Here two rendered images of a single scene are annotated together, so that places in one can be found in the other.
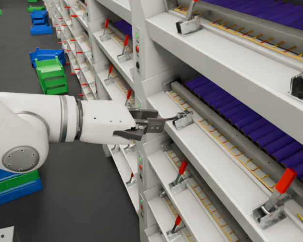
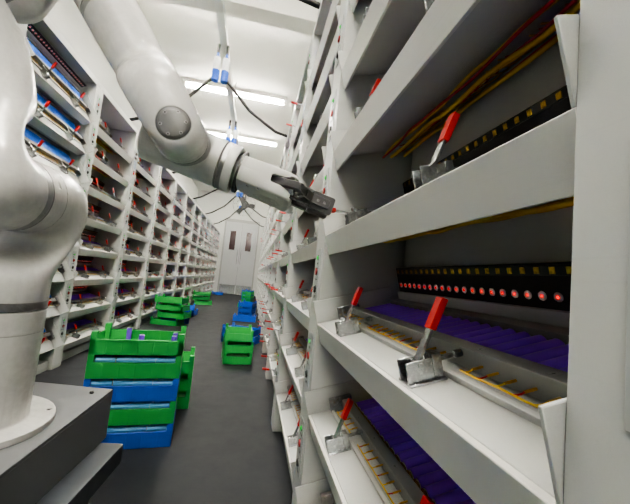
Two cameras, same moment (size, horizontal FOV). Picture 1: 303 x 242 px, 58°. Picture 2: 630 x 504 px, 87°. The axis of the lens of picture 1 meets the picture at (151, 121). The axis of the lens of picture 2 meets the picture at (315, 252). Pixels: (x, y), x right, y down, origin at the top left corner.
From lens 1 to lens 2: 47 cm
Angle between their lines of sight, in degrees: 39
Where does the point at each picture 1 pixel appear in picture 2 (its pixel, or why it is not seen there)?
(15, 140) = (177, 100)
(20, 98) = not seen: hidden behind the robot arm
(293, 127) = (433, 34)
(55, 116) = (220, 142)
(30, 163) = (179, 129)
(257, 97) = (407, 59)
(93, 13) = (296, 235)
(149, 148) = (321, 310)
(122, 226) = not seen: outside the picture
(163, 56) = (349, 194)
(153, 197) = (319, 409)
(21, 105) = not seen: hidden behind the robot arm
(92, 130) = (251, 166)
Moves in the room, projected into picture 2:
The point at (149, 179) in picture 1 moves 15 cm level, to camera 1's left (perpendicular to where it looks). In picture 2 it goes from (316, 369) to (253, 359)
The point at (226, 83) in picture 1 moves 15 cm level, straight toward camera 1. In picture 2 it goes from (388, 94) to (348, 17)
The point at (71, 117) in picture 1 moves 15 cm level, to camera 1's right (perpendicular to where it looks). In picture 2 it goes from (234, 149) to (324, 151)
